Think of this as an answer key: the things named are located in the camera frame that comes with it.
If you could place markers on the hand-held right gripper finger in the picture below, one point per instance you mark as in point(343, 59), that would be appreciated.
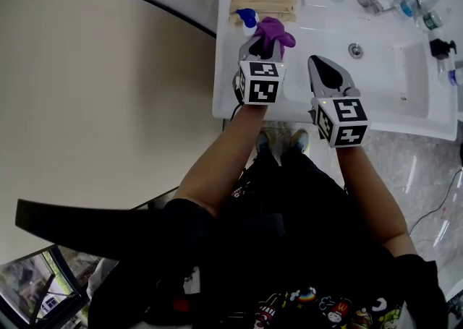
point(345, 78)
point(312, 81)

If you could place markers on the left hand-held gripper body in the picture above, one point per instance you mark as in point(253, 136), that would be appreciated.
point(262, 83)

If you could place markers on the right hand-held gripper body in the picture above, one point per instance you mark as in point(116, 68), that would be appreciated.
point(343, 118)

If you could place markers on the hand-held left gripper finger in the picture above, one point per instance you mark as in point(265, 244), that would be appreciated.
point(276, 53)
point(245, 52)

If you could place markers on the purple cloth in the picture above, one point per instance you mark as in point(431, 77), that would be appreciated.
point(275, 31)

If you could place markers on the white bottle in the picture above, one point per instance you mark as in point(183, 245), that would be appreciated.
point(249, 25)

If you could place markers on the person's left forearm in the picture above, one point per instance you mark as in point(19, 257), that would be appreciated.
point(220, 165)

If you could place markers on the person's right forearm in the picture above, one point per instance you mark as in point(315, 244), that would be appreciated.
point(369, 194)

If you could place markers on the clear blue-capped water bottle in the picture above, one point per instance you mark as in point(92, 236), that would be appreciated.
point(407, 9)

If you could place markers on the black pump soap dispenser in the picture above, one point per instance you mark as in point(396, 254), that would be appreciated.
point(439, 49)

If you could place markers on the small clear blue-label bottle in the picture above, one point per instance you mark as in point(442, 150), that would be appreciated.
point(453, 76)

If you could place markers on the metal sink drain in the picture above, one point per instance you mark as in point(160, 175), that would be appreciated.
point(355, 49)

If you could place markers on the person's right shoe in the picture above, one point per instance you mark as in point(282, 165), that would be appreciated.
point(300, 139)

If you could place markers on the person's shoe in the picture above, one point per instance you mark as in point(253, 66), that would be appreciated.
point(300, 139)
point(263, 140)

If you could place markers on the white ceramic sink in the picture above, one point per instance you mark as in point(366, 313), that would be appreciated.
point(390, 103)

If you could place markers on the person's left shoe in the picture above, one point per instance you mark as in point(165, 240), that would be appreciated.
point(263, 140)

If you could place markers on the black trousers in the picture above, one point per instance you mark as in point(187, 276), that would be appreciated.
point(307, 179)

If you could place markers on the black printed shirt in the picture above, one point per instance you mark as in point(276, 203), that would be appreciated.
point(307, 259)

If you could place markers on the beige door panel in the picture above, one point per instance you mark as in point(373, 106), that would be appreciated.
point(108, 103)

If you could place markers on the dark-framed window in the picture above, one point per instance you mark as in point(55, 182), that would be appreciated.
point(29, 284)

